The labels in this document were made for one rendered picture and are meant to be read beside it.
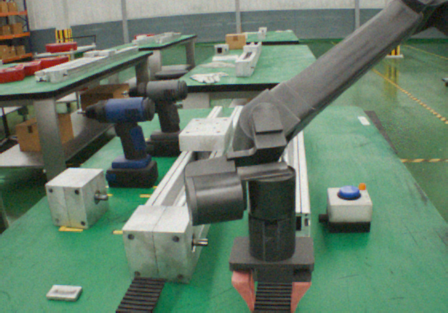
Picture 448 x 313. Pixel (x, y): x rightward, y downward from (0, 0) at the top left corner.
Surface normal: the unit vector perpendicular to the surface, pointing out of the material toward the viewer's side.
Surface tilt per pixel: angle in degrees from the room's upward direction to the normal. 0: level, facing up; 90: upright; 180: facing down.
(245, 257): 0
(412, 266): 0
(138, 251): 90
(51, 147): 90
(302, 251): 0
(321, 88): 47
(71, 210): 90
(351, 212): 90
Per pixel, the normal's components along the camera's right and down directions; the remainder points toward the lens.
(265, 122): 0.10, -0.43
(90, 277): -0.06, -0.95
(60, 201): -0.22, 0.32
